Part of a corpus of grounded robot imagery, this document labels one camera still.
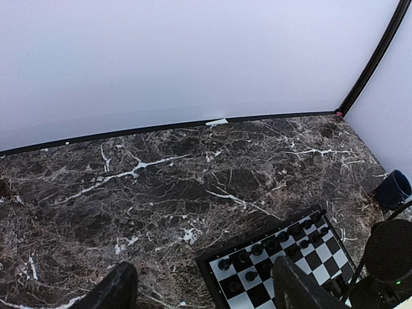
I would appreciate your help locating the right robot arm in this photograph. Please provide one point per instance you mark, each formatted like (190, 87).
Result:
(383, 276)

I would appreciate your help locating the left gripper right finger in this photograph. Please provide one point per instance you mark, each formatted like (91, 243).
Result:
(293, 288)

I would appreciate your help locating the right black frame post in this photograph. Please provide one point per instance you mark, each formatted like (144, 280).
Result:
(377, 56)

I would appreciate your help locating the dark blue mug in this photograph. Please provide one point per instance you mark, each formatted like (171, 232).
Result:
(393, 190)

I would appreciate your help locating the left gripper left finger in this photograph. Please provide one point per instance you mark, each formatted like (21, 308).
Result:
(117, 290)

